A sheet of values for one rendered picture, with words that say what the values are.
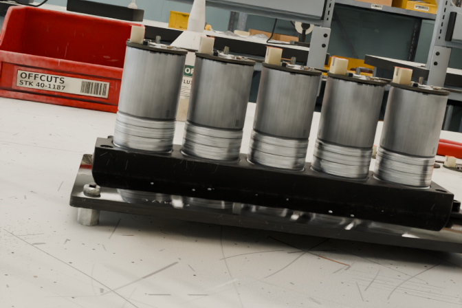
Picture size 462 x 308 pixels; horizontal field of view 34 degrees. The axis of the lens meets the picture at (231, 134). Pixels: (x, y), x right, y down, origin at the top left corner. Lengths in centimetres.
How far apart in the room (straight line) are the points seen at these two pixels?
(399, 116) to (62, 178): 14
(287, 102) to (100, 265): 11
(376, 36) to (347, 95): 460
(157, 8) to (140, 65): 436
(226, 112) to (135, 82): 4
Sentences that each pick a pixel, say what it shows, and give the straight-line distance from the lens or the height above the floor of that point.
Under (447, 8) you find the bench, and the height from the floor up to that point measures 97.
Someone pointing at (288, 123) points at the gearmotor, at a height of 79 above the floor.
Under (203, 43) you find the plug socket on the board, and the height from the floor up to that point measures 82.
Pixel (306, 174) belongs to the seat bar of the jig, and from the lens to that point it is 31.
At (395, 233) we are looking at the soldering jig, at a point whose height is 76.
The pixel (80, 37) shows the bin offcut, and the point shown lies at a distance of 64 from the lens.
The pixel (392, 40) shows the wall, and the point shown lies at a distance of 494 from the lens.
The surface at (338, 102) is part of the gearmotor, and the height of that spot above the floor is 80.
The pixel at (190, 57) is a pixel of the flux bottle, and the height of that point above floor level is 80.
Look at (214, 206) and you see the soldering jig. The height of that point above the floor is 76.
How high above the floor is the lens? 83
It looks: 9 degrees down
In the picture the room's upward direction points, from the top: 9 degrees clockwise
